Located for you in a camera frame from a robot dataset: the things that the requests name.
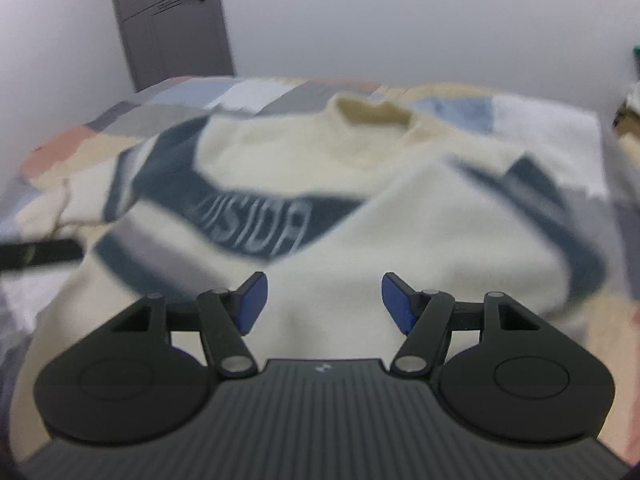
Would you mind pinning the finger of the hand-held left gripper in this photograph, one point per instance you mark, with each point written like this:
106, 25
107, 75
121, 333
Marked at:
45, 254

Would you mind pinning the cream sweater with navy stripes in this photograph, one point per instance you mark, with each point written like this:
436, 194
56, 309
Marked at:
425, 240

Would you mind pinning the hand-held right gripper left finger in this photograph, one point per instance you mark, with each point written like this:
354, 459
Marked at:
252, 306

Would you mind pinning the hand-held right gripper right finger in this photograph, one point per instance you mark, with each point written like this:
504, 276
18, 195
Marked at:
397, 306

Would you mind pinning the grey door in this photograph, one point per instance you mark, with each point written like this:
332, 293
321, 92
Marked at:
170, 35

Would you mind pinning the patchwork blanket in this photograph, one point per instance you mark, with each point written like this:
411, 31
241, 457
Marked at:
280, 95

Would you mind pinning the cardboard box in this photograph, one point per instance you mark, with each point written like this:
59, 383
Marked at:
628, 116

